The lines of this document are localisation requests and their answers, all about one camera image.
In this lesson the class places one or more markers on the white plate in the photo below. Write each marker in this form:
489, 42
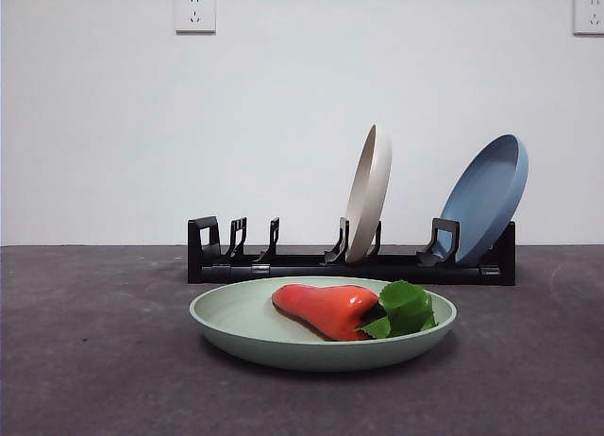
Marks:
370, 195

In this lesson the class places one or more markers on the white wall socket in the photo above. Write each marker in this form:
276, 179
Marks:
196, 11
590, 13

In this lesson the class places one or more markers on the black plate rack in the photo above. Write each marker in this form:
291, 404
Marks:
236, 271

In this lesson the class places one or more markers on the orange carrot with green leaves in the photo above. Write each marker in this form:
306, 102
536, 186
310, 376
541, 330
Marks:
325, 308

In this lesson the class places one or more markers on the green plate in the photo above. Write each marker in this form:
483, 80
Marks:
292, 351

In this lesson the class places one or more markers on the blue plate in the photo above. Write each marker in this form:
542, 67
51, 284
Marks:
486, 200

